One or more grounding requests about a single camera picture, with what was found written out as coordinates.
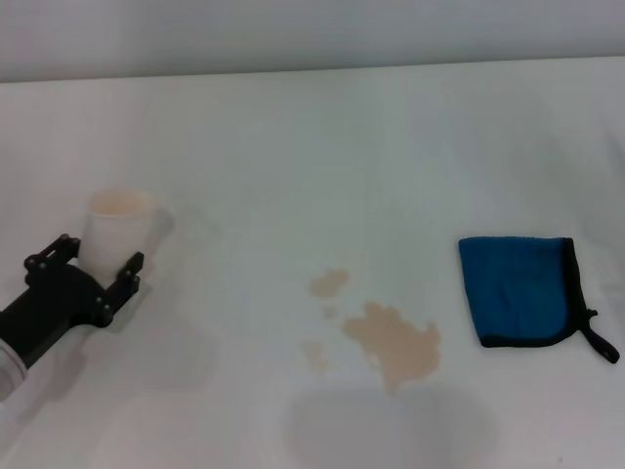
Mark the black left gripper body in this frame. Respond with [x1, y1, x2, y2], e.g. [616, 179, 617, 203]
[0, 262, 106, 370]

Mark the white paper cup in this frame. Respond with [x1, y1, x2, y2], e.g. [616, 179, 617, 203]
[77, 189, 159, 285]

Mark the blue rag with black trim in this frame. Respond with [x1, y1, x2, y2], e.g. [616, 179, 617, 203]
[457, 235, 622, 366]

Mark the large brown water stain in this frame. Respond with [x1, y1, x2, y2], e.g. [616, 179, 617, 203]
[341, 301, 443, 396]

